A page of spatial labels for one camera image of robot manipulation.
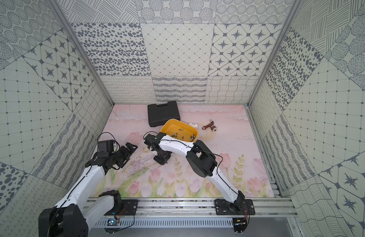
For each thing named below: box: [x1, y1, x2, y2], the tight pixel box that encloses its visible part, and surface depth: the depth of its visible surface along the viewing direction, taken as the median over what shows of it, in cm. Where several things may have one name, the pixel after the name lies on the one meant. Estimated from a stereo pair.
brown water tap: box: [201, 118, 218, 132], surface depth 106 cm
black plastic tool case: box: [147, 100, 181, 128], surface depth 113 cm
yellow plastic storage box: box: [160, 118, 199, 142], surface depth 105 cm
